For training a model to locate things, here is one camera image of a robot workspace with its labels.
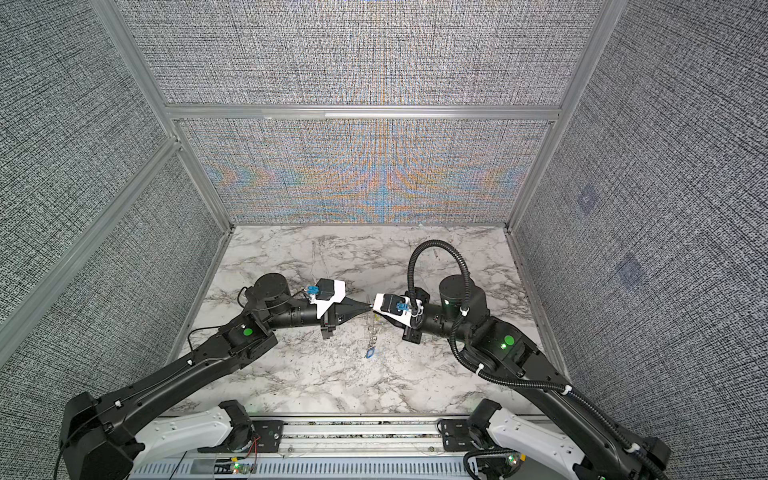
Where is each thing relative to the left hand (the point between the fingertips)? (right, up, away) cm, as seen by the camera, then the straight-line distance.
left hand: (368, 306), depth 62 cm
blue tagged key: (0, -14, +12) cm, 19 cm away
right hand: (+3, +2, 0) cm, 3 cm away
